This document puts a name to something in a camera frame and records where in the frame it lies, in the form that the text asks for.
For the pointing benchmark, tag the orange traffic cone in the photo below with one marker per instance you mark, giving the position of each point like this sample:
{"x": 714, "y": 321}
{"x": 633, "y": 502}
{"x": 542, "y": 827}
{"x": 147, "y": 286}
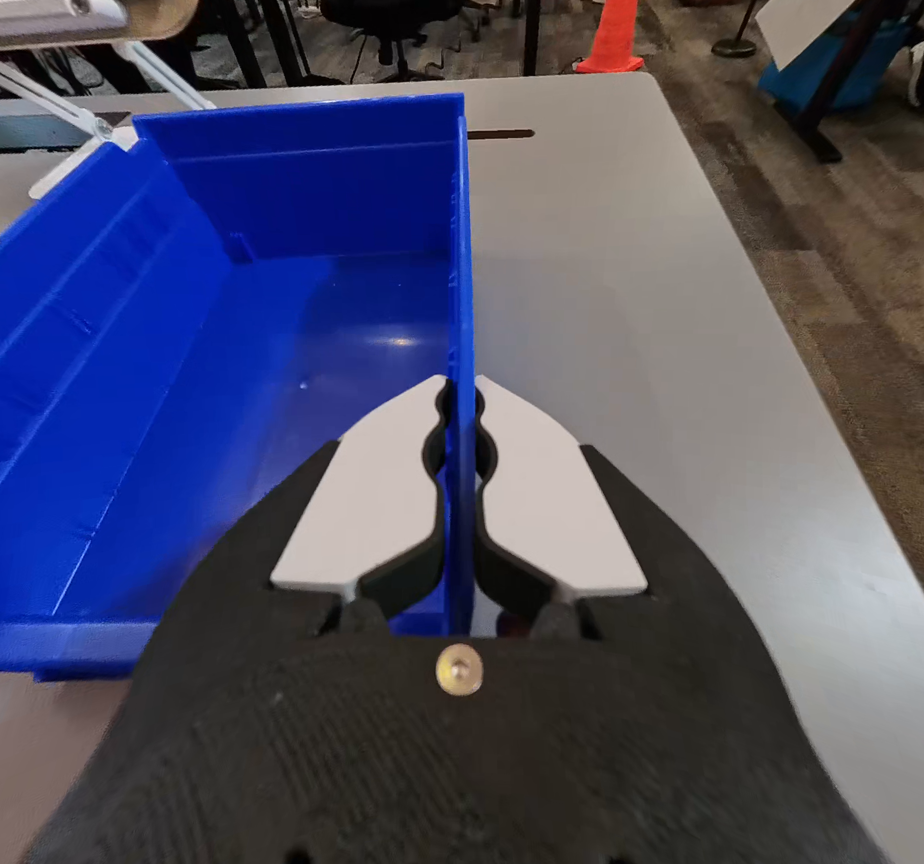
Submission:
{"x": 617, "y": 26}

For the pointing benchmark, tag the table with black leg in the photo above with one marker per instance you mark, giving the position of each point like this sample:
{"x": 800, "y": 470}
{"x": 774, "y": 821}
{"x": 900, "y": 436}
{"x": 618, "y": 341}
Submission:
{"x": 823, "y": 127}

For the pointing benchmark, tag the blue plastic bin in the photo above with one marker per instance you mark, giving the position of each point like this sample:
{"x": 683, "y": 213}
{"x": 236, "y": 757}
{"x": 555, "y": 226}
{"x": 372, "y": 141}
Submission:
{"x": 216, "y": 373}

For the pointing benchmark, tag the black office chair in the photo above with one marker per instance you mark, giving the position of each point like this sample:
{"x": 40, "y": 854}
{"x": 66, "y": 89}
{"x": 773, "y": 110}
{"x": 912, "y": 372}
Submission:
{"x": 390, "y": 5}

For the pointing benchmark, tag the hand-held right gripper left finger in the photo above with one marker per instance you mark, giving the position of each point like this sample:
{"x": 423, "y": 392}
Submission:
{"x": 361, "y": 503}

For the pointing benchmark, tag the blue bag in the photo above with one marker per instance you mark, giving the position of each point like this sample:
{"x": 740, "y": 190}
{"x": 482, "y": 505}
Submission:
{"x": 852, "y": 77}

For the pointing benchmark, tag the white hanging sheet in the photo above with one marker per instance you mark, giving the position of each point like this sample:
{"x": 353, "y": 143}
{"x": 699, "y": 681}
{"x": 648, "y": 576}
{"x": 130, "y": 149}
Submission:
{"x": 816, "y": 5}

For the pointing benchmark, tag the black sheet stand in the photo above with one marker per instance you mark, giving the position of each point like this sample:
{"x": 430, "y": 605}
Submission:
{"x": 733, "y": 48}

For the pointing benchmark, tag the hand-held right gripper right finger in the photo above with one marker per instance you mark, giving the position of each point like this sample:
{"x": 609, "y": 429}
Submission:
{"x": 556, "y": 510}

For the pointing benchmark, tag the white document stand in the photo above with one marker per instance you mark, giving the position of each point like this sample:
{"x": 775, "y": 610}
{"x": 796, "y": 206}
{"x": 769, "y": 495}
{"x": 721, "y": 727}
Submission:
{"x": 58, "y": 8}

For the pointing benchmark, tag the brown top table black legs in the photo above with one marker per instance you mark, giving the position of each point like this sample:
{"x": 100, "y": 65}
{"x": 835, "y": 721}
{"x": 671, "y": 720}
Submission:
{"x": 533, "y": 12}

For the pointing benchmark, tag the grey desk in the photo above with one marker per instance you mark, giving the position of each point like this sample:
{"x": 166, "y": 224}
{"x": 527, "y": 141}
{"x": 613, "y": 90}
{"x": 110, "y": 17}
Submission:
{"x": 650, "y": 301}

